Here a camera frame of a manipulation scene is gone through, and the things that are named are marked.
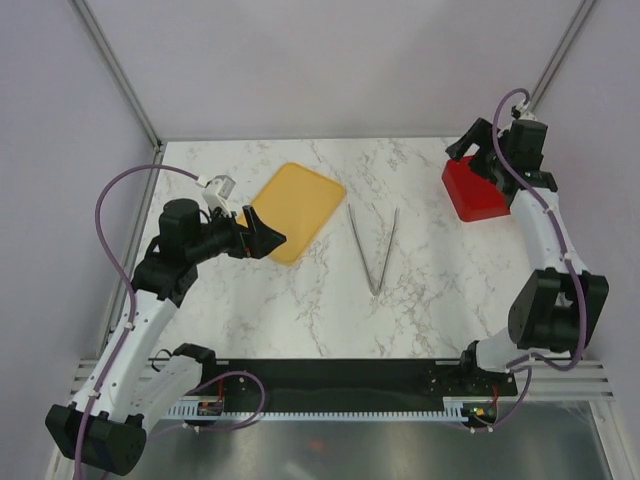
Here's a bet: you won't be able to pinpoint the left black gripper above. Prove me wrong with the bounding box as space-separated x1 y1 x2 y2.
187 205 285 264

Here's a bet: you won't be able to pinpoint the red box lid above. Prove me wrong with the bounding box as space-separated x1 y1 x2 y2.
441 156 510 223

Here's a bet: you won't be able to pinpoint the metal tongs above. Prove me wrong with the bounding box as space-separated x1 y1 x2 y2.
347 203 400 297

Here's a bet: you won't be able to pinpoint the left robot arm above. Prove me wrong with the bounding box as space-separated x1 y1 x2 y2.
45 199 286 478

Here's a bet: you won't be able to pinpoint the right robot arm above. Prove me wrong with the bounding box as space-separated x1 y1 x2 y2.
446 116 609 395

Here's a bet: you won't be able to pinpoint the yellow plastic tray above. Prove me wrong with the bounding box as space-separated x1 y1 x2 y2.
251 162 346 265

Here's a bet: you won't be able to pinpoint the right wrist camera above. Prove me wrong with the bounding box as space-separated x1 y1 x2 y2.
510 100 538 122

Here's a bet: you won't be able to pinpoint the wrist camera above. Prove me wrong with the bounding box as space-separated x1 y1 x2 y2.
510 100 538 122
202 175 236 217

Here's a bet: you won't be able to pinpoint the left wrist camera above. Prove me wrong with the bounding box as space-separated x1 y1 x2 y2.
202 175 236 217

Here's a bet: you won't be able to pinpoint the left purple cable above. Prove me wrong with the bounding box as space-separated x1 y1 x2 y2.
73 164 211 479

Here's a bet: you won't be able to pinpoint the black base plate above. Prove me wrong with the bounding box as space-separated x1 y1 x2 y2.
201 359 517 414

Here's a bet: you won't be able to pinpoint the right aluminium frame post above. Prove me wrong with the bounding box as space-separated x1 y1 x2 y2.
529 0 600 111

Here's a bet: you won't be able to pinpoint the aluminium frame post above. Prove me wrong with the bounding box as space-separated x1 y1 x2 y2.
68 0 166 151
529 0 600 111

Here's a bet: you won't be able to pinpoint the white cable duct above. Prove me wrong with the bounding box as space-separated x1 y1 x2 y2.
162 398 497 423

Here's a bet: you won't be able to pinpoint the left aluminium frame post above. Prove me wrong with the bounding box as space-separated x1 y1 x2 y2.
68 0 166 151

